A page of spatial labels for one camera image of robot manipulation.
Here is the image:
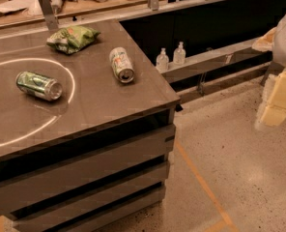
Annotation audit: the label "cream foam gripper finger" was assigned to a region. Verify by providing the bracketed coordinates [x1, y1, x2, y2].
[255, 68, 286, 129]
[252, 28, 276, 52]

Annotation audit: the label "green soda can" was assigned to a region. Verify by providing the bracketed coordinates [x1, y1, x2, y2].
[15, 72, 63, 102]

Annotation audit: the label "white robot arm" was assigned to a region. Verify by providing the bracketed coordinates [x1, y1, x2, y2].
[252, 15, 286, 130]

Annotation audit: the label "white soda can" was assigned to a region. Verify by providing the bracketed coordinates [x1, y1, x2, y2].
[109, 47, 134, 83]

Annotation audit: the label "clear bottle right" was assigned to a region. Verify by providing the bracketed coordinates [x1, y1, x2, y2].
[173, 42, 186, 65]

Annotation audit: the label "clear bottle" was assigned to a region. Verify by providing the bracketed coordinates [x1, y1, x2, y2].
[156, 48, 169, 72]
[173, 42, 186, 65]

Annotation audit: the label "clear bottle left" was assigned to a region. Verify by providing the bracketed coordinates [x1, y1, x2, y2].
[156, 48, 169, 72]

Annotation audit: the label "green chip bag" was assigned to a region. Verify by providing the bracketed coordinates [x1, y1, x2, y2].
[46, 26, 100, 55]

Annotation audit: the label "grey slatted table base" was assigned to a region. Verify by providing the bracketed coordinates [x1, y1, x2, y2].
[0, 107, 175, 232]

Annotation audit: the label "white paper sheets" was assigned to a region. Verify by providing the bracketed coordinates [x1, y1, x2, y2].
[0, 0, 35, 14]

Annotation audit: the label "metal bracket left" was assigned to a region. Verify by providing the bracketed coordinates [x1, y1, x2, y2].
[38, 0, 58, 31]

